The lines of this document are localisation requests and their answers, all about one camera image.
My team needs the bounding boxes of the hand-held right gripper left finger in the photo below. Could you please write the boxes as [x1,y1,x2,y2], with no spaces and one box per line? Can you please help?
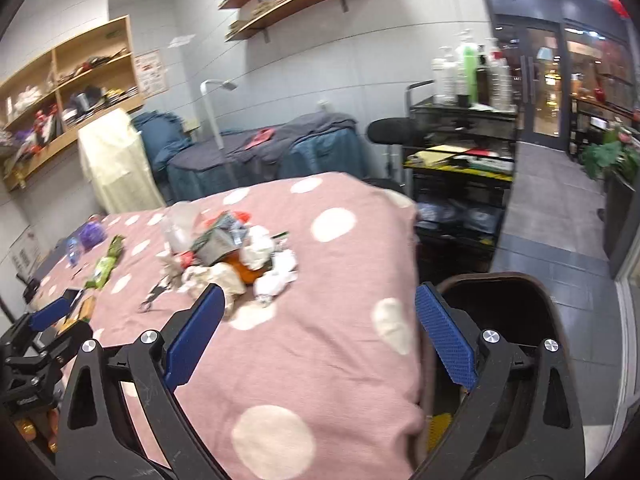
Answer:
[59,284,233,480]

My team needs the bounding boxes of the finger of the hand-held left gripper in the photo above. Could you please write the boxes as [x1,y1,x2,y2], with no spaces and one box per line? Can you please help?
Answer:
[2,321,95,376]
[0,296,72,356]

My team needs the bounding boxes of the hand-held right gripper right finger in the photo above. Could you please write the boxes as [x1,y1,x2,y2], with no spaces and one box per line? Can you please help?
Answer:
[410,282,586,480]

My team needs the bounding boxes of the dark brown waste bin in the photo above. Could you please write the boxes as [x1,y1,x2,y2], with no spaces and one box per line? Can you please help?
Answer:
[417,271,576,480]

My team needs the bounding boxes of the orange tangerine peel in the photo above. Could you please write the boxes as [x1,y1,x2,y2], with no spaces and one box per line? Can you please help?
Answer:
[220,255,263,286]

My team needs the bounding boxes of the person's left hand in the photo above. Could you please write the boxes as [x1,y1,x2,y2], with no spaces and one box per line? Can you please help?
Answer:
[14,407,62,461]

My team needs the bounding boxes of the yellow snack packet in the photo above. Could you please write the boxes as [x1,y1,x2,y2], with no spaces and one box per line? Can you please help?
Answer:
[75,294,97,323]

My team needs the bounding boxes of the small black metal tool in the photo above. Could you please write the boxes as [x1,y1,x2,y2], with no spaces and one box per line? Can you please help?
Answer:
[139,280,171,313]

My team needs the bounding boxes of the beige crumpled paper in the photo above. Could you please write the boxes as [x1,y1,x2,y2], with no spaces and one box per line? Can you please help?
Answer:
[180,262,247,318]

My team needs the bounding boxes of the light green snack wrapper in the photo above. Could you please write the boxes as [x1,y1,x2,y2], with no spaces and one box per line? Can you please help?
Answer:
[84,255,118,291]

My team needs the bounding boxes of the purple plastic bottle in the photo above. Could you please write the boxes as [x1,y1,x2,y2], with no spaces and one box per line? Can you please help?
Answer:
[77,215,108,251]

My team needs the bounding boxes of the grey foil packet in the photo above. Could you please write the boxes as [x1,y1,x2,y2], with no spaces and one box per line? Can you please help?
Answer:
[192,227,241,267]

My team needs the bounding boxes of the small white crumpled tissue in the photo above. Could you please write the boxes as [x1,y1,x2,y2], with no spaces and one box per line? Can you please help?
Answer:
[252,250,299,303]

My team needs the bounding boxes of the clear plastic cup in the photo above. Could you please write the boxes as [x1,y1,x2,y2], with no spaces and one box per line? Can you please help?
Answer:
[161,201,201,256]

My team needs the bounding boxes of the pink polka dot blanket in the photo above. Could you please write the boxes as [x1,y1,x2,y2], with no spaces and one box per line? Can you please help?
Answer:
[30,171,436,480]

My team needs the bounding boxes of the red plastic wrapper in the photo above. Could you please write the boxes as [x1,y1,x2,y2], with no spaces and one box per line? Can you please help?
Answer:
[202,209,251,226]

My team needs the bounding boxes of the black trolley cart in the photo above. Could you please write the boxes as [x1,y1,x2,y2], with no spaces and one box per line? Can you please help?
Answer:
[402,80,521,261]

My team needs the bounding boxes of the cream cloth garment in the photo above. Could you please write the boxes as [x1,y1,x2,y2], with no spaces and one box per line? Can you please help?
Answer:
[77,107,167,213]

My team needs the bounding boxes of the yellow paper envelope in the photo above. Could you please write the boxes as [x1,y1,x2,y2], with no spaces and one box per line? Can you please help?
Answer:
[417,145,468,166]

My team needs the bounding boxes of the massage bed with dark cover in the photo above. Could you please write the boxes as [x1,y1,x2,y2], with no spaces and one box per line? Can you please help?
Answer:
[165,112,373,201]

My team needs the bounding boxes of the pile of blue bedding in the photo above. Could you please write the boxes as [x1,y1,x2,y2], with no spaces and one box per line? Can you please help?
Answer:
[131,111,193,171]

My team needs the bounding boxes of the black round stool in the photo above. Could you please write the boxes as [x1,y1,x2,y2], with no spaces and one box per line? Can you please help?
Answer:
[366,116,416,183]

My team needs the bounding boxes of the red cloth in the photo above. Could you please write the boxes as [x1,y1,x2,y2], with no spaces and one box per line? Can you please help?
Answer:
[243,129,276,150]

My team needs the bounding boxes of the white floor lamp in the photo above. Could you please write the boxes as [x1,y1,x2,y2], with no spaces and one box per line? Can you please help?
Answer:
[200,79,240,186]

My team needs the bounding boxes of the green potted plant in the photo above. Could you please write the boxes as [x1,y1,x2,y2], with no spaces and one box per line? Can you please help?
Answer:
[580,130,640,181]

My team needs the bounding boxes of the cluster of toiletry bottles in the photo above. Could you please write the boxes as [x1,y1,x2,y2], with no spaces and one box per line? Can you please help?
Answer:
[431,27,516,111]

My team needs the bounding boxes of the glass door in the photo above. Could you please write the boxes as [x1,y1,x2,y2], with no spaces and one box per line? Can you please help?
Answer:
[492,15,566,138]

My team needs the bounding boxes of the white wall notice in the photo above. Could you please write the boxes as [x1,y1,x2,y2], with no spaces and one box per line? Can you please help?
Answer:
[10,227,41,273]

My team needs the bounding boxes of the wooden wall cabinet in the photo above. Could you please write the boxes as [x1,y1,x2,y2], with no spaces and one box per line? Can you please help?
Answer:
[0,15,146,192]

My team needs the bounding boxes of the wall poster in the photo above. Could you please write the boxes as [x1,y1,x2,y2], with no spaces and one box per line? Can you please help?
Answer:
[133,50,168,100]

